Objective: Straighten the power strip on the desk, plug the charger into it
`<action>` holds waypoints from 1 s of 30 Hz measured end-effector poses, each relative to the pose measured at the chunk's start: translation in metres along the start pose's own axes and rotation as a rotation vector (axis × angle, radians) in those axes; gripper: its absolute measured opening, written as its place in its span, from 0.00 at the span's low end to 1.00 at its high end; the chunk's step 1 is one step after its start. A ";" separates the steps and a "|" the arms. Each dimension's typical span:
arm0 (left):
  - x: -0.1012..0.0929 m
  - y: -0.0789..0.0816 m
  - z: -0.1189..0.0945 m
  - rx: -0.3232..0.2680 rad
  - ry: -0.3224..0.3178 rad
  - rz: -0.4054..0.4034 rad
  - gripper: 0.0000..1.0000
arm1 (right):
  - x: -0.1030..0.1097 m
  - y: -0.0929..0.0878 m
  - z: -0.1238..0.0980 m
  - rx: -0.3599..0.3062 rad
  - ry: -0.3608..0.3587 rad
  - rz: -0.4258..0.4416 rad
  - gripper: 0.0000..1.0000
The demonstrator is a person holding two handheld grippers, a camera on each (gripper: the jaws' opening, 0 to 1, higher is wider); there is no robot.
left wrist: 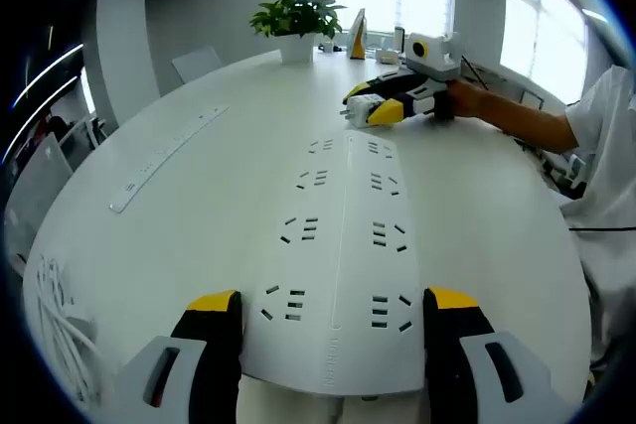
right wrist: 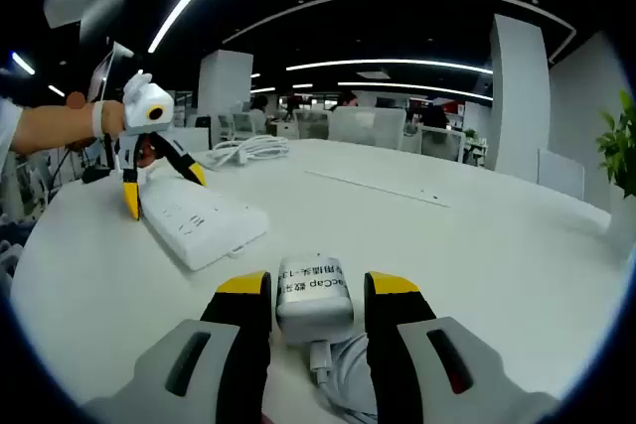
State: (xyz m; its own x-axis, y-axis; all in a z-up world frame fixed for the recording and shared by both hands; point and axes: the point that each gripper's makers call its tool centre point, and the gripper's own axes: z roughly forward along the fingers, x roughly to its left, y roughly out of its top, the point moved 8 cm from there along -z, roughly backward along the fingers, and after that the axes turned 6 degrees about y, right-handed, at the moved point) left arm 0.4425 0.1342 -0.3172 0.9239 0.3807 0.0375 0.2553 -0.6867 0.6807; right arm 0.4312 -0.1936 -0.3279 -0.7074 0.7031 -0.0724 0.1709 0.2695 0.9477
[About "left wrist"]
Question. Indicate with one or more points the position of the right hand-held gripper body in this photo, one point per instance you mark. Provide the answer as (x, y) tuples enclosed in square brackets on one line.
[(437, 59)]

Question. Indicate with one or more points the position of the white power strip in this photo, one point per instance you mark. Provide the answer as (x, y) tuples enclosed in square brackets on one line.
[(338, 245)]

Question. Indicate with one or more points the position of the narrow bright window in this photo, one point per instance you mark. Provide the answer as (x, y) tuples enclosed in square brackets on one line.
[(546, 22)]

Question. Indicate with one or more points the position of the person's right hand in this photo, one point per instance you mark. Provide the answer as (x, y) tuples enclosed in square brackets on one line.
[(467, 98)]

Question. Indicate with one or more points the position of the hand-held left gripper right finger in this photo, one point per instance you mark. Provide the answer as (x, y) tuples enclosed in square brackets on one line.
[(452, 369)]

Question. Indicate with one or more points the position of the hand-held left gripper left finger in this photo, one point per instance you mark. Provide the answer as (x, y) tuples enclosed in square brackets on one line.
[(208, 369)]

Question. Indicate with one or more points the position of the yellow standing card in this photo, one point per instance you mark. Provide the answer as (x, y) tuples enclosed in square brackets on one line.
[(358, 37)]

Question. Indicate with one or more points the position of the person's white shirt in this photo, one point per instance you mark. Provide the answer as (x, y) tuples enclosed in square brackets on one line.
[(606, 171)]

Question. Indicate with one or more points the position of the white plant pot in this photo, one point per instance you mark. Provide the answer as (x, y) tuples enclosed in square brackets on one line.
[(298, 49)]

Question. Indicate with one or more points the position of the white mug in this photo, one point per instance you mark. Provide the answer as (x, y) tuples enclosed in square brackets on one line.
[(328, 46)]

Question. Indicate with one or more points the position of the green leafy plant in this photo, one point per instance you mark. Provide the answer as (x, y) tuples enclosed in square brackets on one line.
[(298, 12)]

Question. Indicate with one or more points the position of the flat built-in socket strip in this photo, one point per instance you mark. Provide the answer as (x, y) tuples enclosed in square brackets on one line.
[(169, 158)]

